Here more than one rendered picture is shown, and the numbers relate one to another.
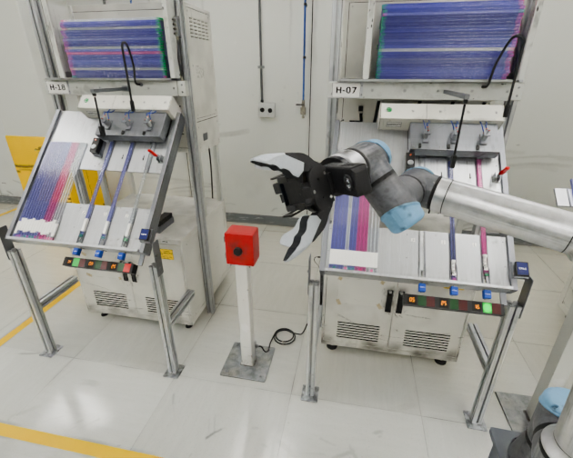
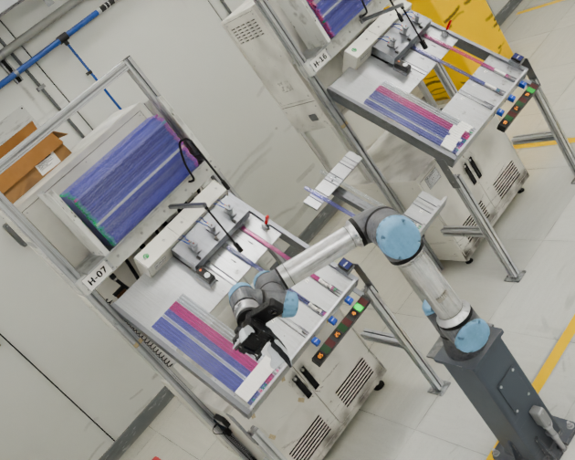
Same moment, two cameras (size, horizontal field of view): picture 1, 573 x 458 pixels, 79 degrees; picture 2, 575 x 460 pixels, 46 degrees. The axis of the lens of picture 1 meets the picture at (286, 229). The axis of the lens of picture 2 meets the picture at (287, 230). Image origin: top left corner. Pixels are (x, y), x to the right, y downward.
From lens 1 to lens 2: 126 cm
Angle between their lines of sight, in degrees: 34
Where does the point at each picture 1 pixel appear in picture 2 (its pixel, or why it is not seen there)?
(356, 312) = (292, 426)
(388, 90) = (130, 244)
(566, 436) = (441, 312)
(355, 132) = (137, 297)
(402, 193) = (278, 294)
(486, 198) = (306, 257)
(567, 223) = (344, 235)
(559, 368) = not seen: hidden behind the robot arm
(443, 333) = (357, 361)
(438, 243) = not seen: hidden behind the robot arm
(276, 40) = not seen: outside the picture
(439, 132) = (198, 235)
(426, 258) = (295, 321)
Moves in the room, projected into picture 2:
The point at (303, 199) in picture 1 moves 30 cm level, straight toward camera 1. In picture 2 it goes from (261, 339) to (343, 345)
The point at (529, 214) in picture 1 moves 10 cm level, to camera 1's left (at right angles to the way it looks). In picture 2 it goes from (329, 245) to (313, 269)
